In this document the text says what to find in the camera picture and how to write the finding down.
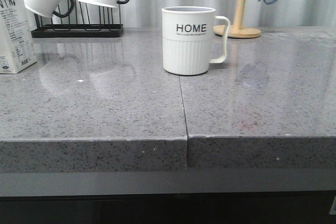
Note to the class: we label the black wire mug rack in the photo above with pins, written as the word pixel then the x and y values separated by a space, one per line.
pixel 85 21

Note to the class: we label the white HOME cup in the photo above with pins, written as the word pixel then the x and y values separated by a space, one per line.
pixel 187 33

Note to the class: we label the wooden mug tree stand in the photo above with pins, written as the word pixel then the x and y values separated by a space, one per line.
pixel 237 29

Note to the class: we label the Pascual whole milk carton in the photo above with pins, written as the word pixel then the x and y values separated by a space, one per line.
pixel 17 51

